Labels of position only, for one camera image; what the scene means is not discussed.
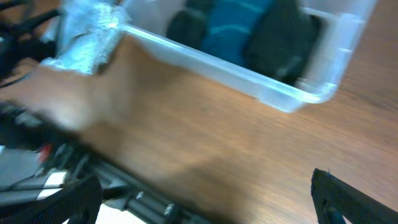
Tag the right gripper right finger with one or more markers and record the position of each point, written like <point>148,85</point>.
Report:
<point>337,202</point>

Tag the blue garment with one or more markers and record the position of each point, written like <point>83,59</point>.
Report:
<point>231,24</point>

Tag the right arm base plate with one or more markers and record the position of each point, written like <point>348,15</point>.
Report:
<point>72,182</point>

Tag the small black garment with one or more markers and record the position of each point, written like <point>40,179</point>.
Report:
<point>188,27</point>

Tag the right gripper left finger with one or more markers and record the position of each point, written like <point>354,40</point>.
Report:
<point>77,203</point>

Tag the clear plastic storage container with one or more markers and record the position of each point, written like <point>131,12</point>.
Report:
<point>344,22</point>

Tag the light blue jeans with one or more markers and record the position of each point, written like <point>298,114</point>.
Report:
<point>87,33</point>

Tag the large black garment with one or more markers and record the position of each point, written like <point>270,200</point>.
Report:
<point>282,42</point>

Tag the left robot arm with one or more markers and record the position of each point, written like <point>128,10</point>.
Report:
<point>19,40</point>

